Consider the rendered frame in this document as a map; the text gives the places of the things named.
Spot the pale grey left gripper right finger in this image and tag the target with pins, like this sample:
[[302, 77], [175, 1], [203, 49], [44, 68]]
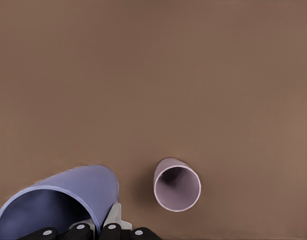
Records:
[[113, 231]]

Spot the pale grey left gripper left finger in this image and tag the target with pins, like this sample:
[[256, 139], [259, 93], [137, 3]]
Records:
[[79, 231]]

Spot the purple cup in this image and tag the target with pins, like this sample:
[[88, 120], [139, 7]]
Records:
[[76, 182]]

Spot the pink cup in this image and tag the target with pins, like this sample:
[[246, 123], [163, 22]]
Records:
[[177, 197]]

